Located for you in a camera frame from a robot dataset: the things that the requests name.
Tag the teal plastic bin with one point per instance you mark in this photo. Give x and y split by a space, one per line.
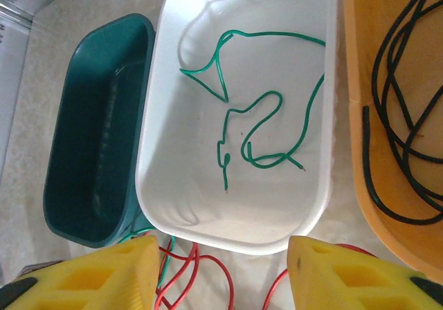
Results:
97 133

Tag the orange plastic bin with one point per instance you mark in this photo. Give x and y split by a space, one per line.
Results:
356 64

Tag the white plastic bin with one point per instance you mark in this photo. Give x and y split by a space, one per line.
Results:
277 202

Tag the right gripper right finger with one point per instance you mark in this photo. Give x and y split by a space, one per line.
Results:
346 282

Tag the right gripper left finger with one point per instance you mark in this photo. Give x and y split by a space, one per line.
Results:
86 282

